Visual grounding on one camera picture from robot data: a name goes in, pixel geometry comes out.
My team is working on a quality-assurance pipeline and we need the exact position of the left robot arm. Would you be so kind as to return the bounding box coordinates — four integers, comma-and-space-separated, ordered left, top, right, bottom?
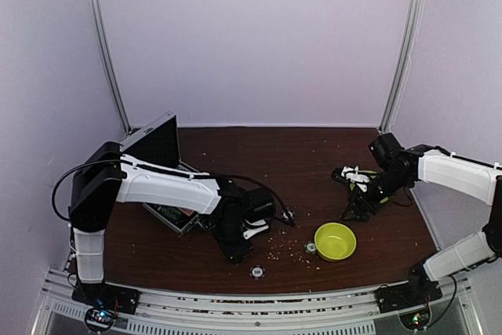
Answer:
51, 141, 277, 307

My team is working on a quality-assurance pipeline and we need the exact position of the purple 500 chip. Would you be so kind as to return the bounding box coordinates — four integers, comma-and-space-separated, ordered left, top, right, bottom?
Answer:
280, 209, 295, 223
249, 265, 266, 279

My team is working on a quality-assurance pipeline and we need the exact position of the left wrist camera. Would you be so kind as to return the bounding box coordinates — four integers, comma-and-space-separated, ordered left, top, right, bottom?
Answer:
242, 220, 270, 240

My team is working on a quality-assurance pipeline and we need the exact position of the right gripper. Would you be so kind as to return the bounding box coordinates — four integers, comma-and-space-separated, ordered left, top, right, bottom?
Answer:
340, 168, 409, 223

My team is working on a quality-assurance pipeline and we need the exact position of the aluminium poker case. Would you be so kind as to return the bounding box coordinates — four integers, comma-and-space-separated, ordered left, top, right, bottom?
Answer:
120, 112, 199, 235

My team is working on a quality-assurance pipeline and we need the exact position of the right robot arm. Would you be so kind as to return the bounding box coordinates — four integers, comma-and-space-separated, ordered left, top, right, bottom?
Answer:
331, 133, 501, 305

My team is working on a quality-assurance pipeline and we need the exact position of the left frame post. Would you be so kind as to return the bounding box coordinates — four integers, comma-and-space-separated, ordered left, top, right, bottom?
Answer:
89, 0, 132, 134

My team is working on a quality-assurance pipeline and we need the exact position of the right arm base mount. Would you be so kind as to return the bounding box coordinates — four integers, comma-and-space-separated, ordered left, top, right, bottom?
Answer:
375, 267, 442, 331

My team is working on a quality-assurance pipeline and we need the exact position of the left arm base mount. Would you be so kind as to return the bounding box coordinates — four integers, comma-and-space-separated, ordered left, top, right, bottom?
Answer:
71, 275, 140, 334

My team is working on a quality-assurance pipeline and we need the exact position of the green bowl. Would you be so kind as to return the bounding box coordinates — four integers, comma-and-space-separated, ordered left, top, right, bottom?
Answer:
314, 222, 357, 262

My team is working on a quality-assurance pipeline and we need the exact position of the green poker chip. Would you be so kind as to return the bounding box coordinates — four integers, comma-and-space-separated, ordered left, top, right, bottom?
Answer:
304, 241, 317, 254

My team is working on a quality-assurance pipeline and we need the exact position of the right frame post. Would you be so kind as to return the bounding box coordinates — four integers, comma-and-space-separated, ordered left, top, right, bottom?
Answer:
378, 0, 424, 133

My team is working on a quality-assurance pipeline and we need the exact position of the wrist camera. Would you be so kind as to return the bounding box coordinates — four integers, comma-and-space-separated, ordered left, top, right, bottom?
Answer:
242, 220, 270, 240
331, 166, 373, 192

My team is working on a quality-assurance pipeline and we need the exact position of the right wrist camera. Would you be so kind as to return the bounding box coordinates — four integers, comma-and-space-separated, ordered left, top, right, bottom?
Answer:
331, 166, 373, 192

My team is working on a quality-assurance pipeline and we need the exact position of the purple 500 chip front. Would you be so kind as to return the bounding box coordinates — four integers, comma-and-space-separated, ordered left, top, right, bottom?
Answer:
249, 265, 266, 279

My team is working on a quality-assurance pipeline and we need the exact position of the purple 500 chip right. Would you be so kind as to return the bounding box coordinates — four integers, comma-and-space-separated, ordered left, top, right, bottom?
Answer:
280, 209, 295, 223

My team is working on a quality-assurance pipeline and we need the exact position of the green plate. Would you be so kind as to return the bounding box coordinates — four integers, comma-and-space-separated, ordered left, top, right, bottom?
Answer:
348, 169, 379, 192

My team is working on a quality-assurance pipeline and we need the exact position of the frame post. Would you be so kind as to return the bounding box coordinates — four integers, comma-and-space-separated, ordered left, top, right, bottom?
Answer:
89, 0, 132, 134
378, 0, 424, 133

